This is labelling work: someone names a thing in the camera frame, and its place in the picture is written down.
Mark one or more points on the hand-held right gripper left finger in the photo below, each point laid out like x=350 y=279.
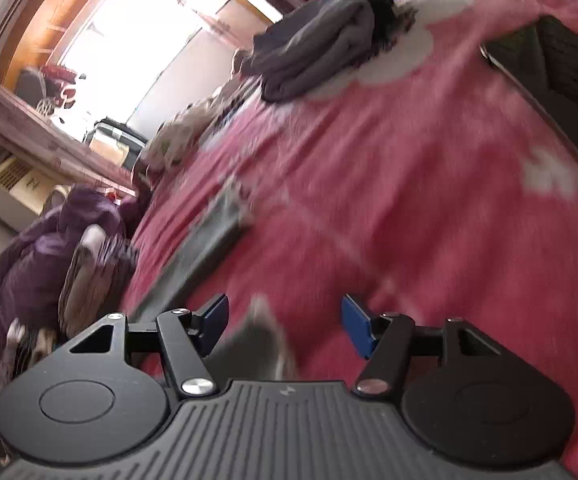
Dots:
x=216 y=318

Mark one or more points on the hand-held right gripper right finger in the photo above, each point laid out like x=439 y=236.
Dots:
x=357 y=326

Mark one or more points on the grey cloth with white edge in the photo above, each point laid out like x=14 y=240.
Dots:
x=264 y=345

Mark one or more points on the grey garment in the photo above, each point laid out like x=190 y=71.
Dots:
x=204 y=245

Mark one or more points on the folded grey clothes pile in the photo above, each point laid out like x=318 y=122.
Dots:
x=309 y=47

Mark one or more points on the striped grey cloth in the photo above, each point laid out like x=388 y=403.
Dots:
x=91 y=272

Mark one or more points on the pink flowered blanket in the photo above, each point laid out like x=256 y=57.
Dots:
x=419 y=170

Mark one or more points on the purple quilt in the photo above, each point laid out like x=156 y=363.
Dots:
x=34 y=280

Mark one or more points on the floral white pillow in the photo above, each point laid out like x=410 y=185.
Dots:
x=184 y=127

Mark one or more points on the white air conditioner unit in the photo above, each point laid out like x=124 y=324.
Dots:
x=16 y=187

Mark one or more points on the wooden windowsill ledge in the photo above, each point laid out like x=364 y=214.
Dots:
x=44 y=132

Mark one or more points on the red and white clutter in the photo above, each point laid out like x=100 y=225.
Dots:
x=56 y=85

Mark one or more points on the window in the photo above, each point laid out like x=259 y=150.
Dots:
x=134 y=45

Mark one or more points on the black garment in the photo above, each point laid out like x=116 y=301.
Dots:
x=385 y=15

